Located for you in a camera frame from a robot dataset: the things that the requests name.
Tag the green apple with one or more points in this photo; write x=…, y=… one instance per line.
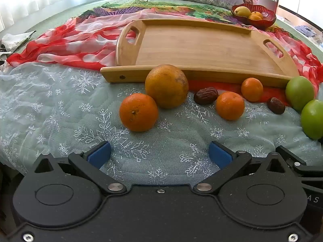
x=313, y=119
x=299, y=93

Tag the multicolour floral scarf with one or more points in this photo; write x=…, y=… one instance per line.
x=176, y=7

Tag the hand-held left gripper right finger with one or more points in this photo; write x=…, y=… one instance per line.
x=220, y=155

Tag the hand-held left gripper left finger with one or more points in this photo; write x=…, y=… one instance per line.
x=99, y=154

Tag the lavender blue cloth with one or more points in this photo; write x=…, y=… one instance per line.
x=305, y=31

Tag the large orange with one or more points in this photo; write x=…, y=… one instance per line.
x=166, y=85

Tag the yellow pear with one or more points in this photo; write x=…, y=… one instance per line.
x=242, y=11

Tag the red white sheer scarf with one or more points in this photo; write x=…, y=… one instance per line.
x=75, y=42

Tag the brown dried date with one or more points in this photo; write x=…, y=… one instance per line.
x=205, y=95
x=276, y=105

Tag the white snowflake lace cloth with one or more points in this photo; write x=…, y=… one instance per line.
x=63, y=111

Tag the tangerine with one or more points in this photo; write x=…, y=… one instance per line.
x=257, y=13
x=254, y=17

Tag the large mandarin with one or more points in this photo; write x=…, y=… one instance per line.
x=138, y=112

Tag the green quilted bedspread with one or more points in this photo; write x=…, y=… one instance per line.
x=50, y=17

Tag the printed plastic bag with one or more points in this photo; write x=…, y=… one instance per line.
x=17, y=40

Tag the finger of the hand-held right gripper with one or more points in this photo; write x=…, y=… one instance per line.
x=310, y=170
x=290, y=155

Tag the small mandarin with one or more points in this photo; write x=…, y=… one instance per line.
x=252, y=90
x=230, y=105

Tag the red wavy bowl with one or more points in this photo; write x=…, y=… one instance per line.
x=262, y=22

